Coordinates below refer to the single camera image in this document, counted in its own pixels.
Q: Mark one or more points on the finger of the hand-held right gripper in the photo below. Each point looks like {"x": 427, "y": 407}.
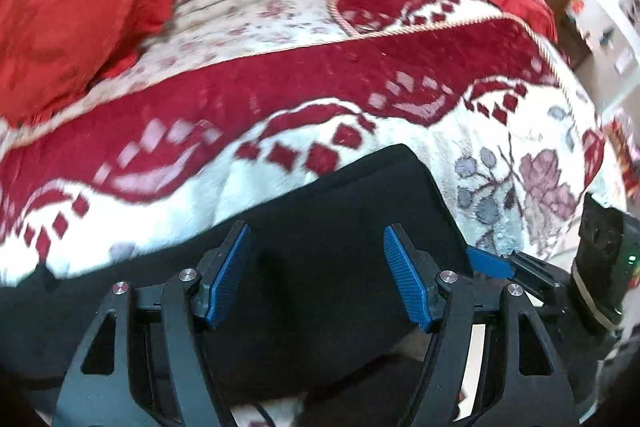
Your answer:
{"x": 487, "y": 262}

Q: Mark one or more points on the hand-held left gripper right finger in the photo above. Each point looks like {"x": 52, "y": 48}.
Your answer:
{"x": 405, "y": 277}

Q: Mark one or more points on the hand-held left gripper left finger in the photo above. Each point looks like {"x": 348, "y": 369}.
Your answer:
{"x": 227, "y": 272}

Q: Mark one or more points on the black pants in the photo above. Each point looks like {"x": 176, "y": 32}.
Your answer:
{"x": 325, "y": 207}

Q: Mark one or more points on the red and white patterned blanket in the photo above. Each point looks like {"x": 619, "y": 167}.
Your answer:
{"x": 300, "y": 72}

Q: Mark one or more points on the round red frilled cushion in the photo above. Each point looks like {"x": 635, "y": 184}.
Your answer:
{"x": 65, "y": 17}

